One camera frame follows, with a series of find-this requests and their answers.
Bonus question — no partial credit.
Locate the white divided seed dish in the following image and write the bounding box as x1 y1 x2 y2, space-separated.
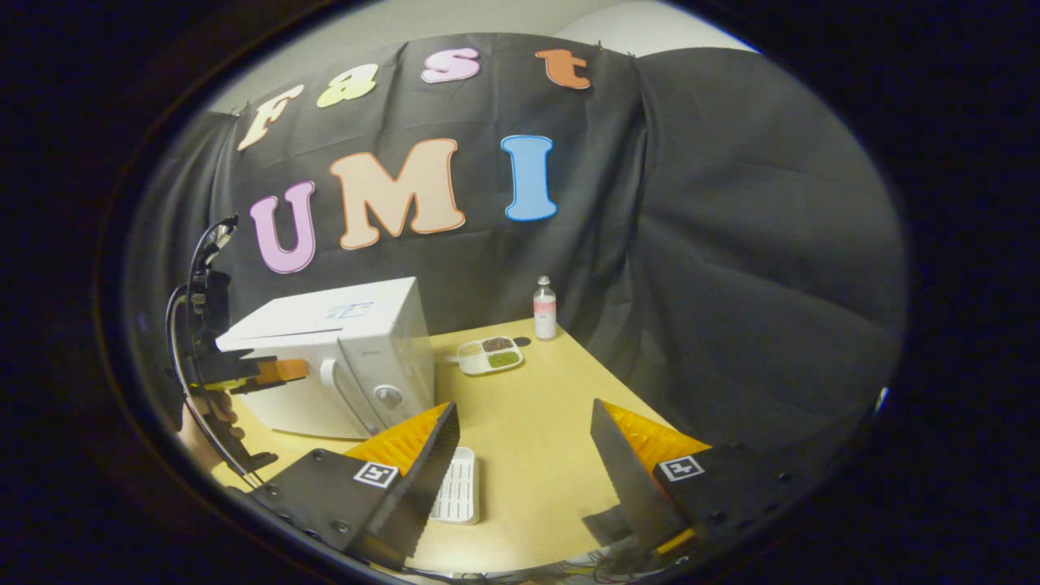
445 336 525 376

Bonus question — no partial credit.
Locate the small clear bottle pink label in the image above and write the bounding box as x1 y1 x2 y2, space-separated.
533 276 558 340

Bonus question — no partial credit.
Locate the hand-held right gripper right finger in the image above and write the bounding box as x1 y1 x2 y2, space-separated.
589 398 813 555

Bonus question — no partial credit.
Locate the white ribbed tray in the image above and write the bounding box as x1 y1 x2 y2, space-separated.
428 447 480 526

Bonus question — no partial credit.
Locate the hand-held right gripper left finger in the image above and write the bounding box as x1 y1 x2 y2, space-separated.
244 402 462 572

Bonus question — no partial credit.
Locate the white microwave oven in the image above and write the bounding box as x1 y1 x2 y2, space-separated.
215 276 436 441

